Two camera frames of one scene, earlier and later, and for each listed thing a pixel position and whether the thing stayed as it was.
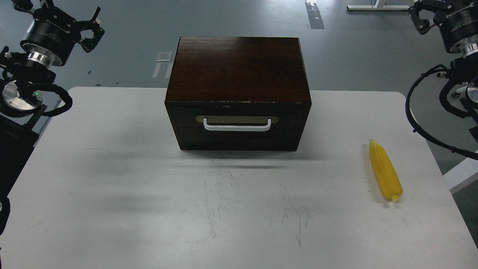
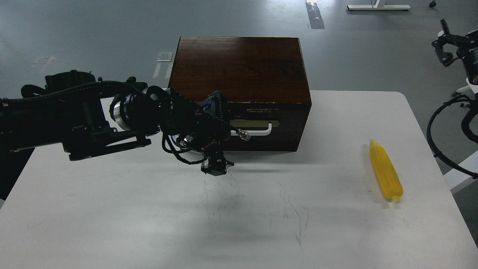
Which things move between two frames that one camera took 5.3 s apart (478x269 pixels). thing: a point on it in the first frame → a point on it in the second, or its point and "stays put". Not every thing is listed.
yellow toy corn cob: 387,175 stays put
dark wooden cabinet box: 238,93 stays put
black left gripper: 50,36 → 204,127
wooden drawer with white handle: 239,126 stays put
